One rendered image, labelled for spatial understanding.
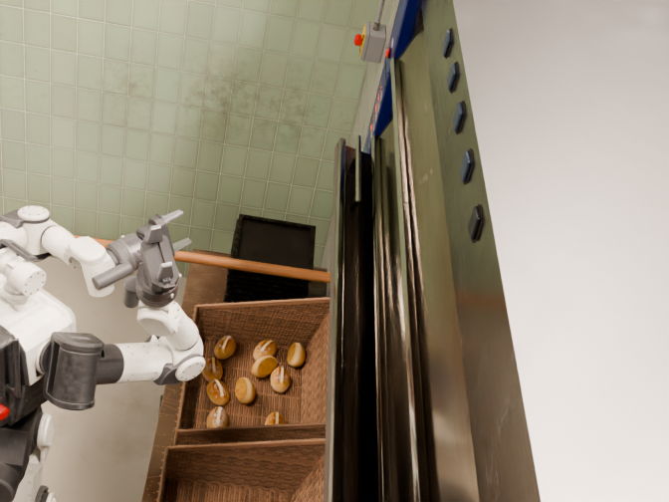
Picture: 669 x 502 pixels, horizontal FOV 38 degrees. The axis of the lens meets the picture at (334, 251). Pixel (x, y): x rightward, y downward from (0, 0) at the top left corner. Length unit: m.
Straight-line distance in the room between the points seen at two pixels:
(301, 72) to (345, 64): 0.18
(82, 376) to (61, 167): 2.16
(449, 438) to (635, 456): 0.43
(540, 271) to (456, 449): 0.32
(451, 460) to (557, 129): 0.66
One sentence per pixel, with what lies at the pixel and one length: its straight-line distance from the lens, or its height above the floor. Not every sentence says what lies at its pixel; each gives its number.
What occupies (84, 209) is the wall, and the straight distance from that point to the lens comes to 4.36.
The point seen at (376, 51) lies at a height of 1.46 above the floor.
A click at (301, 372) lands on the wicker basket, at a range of 3.35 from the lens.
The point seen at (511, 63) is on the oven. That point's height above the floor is 2.10.
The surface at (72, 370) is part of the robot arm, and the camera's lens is 2.19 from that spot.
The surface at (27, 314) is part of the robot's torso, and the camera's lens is 2.29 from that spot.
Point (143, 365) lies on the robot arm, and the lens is 2.29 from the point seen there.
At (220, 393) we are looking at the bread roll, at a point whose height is 0.64.
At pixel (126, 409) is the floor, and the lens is 3.95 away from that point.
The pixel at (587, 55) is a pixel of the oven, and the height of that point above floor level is 2.10.
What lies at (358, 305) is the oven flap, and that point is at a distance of 2.40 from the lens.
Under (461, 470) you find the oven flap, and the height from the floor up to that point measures 1.81.
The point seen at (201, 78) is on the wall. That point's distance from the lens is 3.90.
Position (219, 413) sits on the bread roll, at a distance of 3.11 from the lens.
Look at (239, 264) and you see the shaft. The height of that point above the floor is 1.20.
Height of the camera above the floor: 2.99
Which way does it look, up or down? 39 degrees down
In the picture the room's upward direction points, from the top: 13 degrees clockwise
